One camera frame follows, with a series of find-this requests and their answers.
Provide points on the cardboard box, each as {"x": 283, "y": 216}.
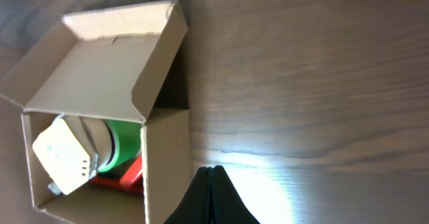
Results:
{"x": 108, "y": 64}

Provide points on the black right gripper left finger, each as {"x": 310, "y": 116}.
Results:
{"x": 195, "y": 206}

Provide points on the green tape roll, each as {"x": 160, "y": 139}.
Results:
{"x": 126, "y": 142}

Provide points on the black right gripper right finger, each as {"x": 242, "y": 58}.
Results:
{"x": 227, "y": 206}

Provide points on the yellow sticky note pad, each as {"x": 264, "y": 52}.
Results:
{"x": 66, "y": 153}

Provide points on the orange utility knife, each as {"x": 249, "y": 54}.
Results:
{"x": 112, "y": 183}

